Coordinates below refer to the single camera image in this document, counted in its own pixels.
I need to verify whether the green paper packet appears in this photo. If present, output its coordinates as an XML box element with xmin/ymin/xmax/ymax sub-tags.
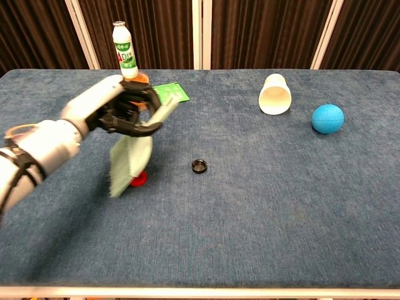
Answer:
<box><xmin>152</xmin><ymin>82</ymin><xmax>191</xmax><ymax>104</ymax></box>

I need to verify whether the white paper cup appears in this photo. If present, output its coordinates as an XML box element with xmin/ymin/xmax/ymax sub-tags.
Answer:
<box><xmin>258</xmin><ymin>73</ymin><xmax>293</xmax><ymax>116</ymax></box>

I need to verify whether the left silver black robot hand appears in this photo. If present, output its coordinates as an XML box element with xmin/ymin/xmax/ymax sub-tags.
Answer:
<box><xmin>59</xmin><ymin>74</ymin><xmax>164</xmax><ymax>140</ymax></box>

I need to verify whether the blue fabric table cover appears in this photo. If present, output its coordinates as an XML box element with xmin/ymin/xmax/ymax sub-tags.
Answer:
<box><xmin>0</xmin><ymin>68</ymin><xmax>400</xmax><ymax>289</ymax></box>

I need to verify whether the white folding screen frame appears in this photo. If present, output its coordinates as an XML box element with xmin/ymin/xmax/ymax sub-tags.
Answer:
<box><xmin>64</xmin><ymin>0</ymin><xmax>345</xmax><ymax>71</ymax></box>

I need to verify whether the blue foam ball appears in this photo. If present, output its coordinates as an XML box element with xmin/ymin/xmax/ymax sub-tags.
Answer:
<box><xmin>311</xmin><ymin>104</ymin><xmax>345</xmax><ymax>135</ymax></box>

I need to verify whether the clear jar of rubber bands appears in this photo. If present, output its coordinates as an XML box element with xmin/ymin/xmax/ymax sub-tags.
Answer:
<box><xmin>124</xmin><ymin>71</ymin><xmax>153</xmax><ymax>113</ymax></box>

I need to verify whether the black bottle cap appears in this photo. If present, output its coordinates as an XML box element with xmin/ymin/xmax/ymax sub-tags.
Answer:
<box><xmin>191</xmin><ymin>159</ymin><xmax>209</xmax><ymax>174</ymax></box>

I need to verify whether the light green plastic brush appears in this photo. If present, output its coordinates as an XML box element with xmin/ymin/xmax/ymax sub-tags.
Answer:
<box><xmin>107</xmin><ymin>95</ymin><xmax>180</xmax><ymax>198</ymax></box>

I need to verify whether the white green-labelled drink bottle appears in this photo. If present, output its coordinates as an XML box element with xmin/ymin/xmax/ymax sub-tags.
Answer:
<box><xmin>112</xmin><ymin>21</ymin><xmax>139</xmax><ymax>79</ymax></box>

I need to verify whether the dark brown pleated curtain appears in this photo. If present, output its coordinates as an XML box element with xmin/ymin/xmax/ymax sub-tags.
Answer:
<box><xmin>0</xmin><ymin>0</ymin><xmax>400</xmax><ymax>76</ymax></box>

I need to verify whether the red bottle cap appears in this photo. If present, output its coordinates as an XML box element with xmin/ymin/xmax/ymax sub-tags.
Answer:
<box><xmin>129</xmin><ymin>171</ymin><xmax>148</xmax><ymax>188</ymax></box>

